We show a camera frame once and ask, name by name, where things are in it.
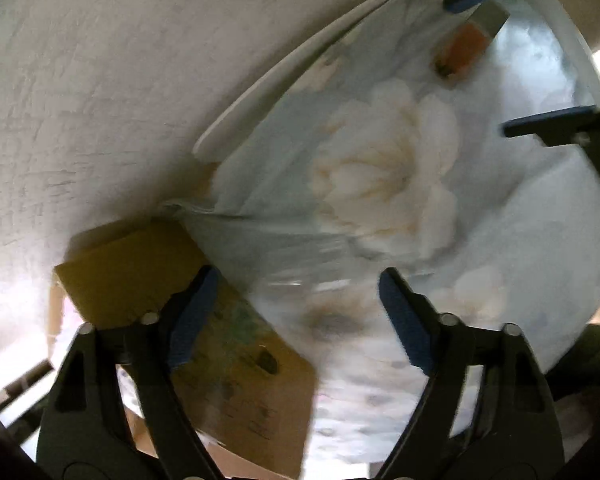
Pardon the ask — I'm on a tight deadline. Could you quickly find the floral blue bed sheet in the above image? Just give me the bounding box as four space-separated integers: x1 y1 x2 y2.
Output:
171 0 600 463

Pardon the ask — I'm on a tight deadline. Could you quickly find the orange white tube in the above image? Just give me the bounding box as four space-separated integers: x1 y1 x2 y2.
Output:
432 0 509 81

